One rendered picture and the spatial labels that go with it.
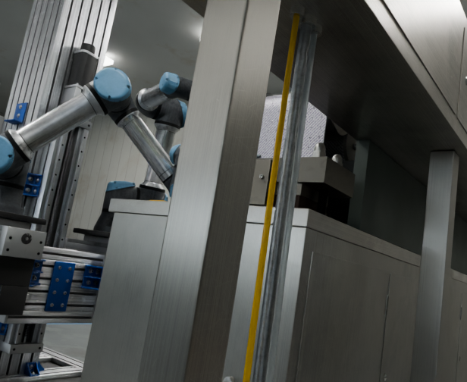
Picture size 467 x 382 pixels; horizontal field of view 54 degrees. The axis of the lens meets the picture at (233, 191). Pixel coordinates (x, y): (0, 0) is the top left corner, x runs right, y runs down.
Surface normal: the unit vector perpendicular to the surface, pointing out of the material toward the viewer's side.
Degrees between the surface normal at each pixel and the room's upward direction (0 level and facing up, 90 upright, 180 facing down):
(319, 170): 90
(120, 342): 90
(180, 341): 90
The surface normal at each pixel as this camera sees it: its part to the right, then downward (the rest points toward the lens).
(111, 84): 0.30, -0.21
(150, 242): -0.59, -0.22
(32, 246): 0.82, 0.04
